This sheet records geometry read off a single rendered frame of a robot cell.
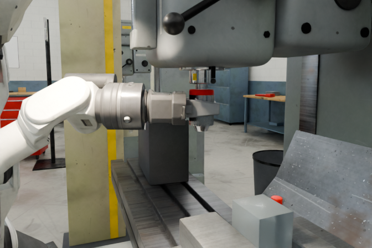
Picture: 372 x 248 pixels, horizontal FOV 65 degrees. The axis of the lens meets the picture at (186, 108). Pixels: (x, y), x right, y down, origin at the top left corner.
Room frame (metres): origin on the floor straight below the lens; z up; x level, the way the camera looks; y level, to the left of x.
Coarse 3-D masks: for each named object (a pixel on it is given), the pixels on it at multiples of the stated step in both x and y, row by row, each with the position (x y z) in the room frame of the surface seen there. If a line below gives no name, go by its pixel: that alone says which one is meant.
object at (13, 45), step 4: (16, 36) 8.36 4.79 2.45; (12, 40) 8.33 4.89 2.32; (16, 40) 8.36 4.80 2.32; (4, 44) 8.26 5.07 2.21; (8, 44) 8.29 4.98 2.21; (12, 44) 8.33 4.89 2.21; (16, 44) 8.36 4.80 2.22; (8, 48) 8.29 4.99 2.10; (12, 48) 8.32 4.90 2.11; (16, 48) 8.36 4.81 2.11; (8, 52) 8.29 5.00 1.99; (12, 52) 8.32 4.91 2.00; (16, 52) 8.35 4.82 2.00; (8, 56) 8.29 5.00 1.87; (12, 56) 8.32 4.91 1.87; (16, 56) 8.35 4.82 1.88; (8, 60) 8.28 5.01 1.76; (12, 60) 8.32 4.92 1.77; (16, 60) 8.35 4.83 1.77; (8, 64) 8.28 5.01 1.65; (12, 64) 8.31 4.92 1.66; (16, 64) 8.35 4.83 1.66
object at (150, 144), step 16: (144, 128) 0.87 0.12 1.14; (160, 128) 0.82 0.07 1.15; (176, 128) 0.83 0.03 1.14; (144, 144) 0.88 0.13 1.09; (160, 144) 0.82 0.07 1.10; (176, 144) 0.83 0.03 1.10; (144, 160) 0.88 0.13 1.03; (160, 160) 0.82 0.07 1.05; (176, 160) 0.83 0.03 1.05; (160, 176) 0.82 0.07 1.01; (176, 176) 0.83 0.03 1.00
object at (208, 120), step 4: (192, 96) 0.53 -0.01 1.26; (196, 96) 0.53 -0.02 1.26; (200, 96) 0.52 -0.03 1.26; (204, 96) 0.52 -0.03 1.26; (208, 96) 0.53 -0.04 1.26; (212, 96) 0.53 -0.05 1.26; (200, 100) 0.52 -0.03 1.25; (204, 100) 0.52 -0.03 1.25; (208, 100) 0.53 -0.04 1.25; (212, 100) 0.53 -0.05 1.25; (204, 116) 0.53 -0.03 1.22; (208, 116) 0.53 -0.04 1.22; (212, 116) 0.54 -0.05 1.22; (192, 120) 0.53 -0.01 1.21; (196, 120) 0.53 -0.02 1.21; (200, 120) 0.52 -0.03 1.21; (204, 120) 0.53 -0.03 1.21; (208, 120) 0.53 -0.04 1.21; (212, 120) 0.54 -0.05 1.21; (192, 124) 0.53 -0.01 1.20; (196, 124) 0.53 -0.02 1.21; (200, 124) 0.52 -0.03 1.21; (204, 124) 0.53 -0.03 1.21; (208, 124) 0.53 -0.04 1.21; (212, 124) 0.54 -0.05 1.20
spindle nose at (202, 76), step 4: (192, 72) 0.53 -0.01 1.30; (196, 72) 0.53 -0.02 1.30; (200, 72) 0.52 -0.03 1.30; (204, 72) 0.52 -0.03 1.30; (208, 72) 0.53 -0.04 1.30; (192, 76) 0.53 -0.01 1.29; (200, 76) 0.52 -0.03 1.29; (204, 76) 0.52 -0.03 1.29; (208, 76) 0.53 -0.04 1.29; (192, 80) 0.53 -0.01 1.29; (196, 80) 0.53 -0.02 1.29; (200, 80) 0.52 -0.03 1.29; (204, 80) 0.52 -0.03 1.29; (208, 80) 0.53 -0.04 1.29
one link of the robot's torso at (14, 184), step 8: (16, 168) 0.91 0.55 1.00; (16, 176) 0.92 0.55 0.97; (8, 184) 0.95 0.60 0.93; (16, 184) 0.92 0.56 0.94; (0, 192) 0.89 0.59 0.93; (8, 192) 0.91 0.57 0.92; (16, 192) 0.92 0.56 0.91; (0, 200) 0.90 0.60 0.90; (8, 200) 0.91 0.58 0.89; (0, 208) 0.91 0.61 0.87; (8, 208) 0.91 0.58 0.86; (0, 216) 0.91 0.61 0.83; (0, 224) 0.92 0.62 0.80; (0, 232) 0.93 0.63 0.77; (8, 232) 1.00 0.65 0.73; (0, 240) 0.93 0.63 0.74; (8, 240) 0.98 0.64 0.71
